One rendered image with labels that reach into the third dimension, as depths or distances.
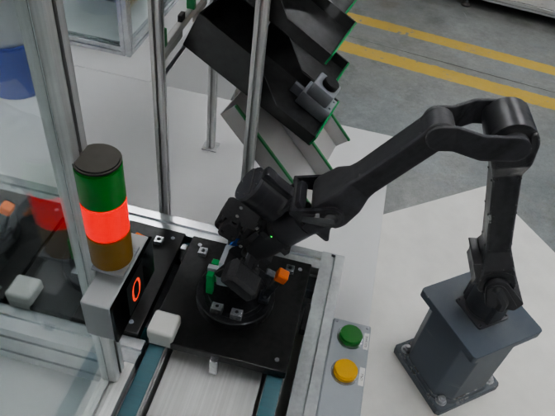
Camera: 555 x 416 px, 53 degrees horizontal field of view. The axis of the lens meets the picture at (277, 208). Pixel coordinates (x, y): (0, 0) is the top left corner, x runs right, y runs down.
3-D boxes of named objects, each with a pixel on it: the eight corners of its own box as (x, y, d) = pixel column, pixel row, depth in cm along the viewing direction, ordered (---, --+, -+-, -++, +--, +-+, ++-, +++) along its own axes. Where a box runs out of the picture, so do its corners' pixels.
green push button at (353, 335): (361, 333, 101) (363, 327, 99) (358, 352, 98) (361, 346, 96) (339, 328, 101) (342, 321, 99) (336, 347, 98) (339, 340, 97)
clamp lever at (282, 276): (271, 292, 99) (290, 271, 94) (268, 301, 98) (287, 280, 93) (253, 284, 99) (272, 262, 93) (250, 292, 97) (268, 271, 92)
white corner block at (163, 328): (182, 328, 98) (181, 314, 95) (173, 350, 94) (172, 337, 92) (156, 321, 98) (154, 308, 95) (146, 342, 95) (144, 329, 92)
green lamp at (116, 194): (134, 186, 63) (130, 153, 59) (115, 217, 59) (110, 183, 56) (92, 177, 63) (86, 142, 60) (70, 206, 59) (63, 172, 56)
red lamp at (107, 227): (136, 217, 66) (134, 187, 63) (119, 248, 63) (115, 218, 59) (97, 208, 66) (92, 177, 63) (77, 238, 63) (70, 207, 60)
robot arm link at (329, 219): (349, 184, 83) (293, 134, 78) (348, 223, 77) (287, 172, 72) (294, 218, 89) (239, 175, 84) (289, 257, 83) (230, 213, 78)
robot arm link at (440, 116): (524, 111, 71) (474, 57, 67) (538, 150, 65) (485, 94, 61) (353, 218, 88) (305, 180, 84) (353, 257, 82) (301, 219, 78)
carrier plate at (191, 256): (310, 270, 110) (312, 263, 108) (284, 379, 93) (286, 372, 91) (193, 242, 112) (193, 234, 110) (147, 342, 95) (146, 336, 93)
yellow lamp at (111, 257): (139, 245, 70) (136, 218, 66) (123, 276, 66) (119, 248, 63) (101, 236, 70) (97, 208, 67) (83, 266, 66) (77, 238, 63)
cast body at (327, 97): (329, 111, 107) (350, 87, 102) (320, 123, 104) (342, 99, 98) (294, 83, 106) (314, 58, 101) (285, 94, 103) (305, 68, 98)
